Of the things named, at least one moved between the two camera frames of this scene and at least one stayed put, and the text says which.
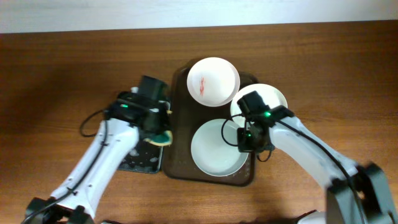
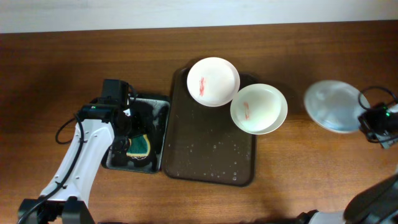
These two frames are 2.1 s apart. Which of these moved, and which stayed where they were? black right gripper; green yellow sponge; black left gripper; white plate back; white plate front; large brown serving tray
Moved: white plate front; black left gripper; green yellow sponge; black right gripper
Stayed: white plate back; large brown serving tray
